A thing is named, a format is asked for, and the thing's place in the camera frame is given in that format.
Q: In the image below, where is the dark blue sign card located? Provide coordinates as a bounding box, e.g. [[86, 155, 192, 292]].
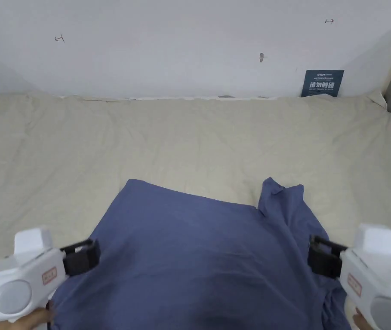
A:
[[300, 70, 345, 98]]

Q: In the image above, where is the dark blue shirt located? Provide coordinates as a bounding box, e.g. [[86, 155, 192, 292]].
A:
[[48, 177, 357, 330]]

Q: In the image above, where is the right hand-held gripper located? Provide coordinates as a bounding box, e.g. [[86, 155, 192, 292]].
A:
[[308, 223, 391, 330]]

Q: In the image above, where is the person's left hand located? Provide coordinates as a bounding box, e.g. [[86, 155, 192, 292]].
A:
[[0, 302, 57, 330]]

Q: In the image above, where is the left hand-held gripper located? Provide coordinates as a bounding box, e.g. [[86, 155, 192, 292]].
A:
[[0, 225, 100, 324]]

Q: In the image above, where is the person's right hand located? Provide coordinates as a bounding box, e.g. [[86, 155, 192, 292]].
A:
[[351, 307, 372, 330]]

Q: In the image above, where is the bed with beige sheet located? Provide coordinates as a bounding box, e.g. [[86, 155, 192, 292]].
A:
[[0, 89, 391, 272]]

